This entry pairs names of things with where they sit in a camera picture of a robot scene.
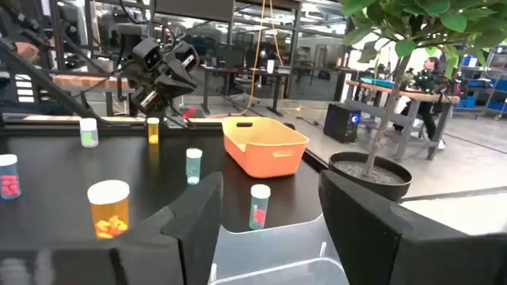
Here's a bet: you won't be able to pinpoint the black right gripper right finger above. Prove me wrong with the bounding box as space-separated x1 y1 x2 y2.
318 169 507 285

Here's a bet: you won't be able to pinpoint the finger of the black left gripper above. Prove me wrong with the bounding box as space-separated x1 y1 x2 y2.
168 41 201 76
129 87 166 116

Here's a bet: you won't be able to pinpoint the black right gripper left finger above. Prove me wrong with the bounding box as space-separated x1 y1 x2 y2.
0 171 224 285

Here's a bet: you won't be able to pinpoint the small amber pill bottle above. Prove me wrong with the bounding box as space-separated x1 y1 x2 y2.
146 116 161 146

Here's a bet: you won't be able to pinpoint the clear bottle green pills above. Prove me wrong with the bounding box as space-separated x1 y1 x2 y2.
78 117 100 149

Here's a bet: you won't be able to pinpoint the pale teal pill bottle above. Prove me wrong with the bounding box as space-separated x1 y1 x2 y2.
185 147 204 186

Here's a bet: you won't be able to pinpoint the large amber pill bottle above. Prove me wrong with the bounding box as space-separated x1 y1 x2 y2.
86 180 131 241

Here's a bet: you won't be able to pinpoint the teal bottle red pills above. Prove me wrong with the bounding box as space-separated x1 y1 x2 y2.
248 184 272 231

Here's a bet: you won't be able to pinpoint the clear bottle pink pills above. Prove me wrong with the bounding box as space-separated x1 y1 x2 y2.
0 154 23 200

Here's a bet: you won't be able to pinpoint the clear plastic bin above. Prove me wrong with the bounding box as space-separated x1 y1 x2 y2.
208 213 352 285

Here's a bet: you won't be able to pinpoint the orange plastic bin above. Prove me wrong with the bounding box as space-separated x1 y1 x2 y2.
220 116 310 179

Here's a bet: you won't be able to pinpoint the black background desk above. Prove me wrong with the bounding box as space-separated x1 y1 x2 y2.
197 65 292 118

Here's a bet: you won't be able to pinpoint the brown wooden bench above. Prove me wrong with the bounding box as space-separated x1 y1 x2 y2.
51 74 134 91

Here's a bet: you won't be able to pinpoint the black computer tower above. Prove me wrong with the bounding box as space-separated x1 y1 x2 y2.
322 102 360 144

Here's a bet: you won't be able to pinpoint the wooden top workbench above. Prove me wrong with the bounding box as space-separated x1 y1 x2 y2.
345 78 461 162

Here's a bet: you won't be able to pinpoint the teal tray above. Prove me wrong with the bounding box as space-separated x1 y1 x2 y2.
359 77 396 89

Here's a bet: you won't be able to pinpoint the seated person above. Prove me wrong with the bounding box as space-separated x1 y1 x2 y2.
391 56 451 150

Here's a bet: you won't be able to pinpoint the shelf with blue bins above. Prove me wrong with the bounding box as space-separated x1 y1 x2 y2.
451 45 507 120

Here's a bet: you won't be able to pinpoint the green leafy potted tree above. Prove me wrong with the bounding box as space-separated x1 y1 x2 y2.
338 0 507 178

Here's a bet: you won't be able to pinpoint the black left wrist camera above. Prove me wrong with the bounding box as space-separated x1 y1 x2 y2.
132 37 163 73

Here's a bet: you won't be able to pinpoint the yellow hanging cable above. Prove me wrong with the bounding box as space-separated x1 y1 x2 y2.
208 0 286 120

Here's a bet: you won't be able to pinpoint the black diagonal frame strut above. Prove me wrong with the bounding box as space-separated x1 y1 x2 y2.
0 37 108 127

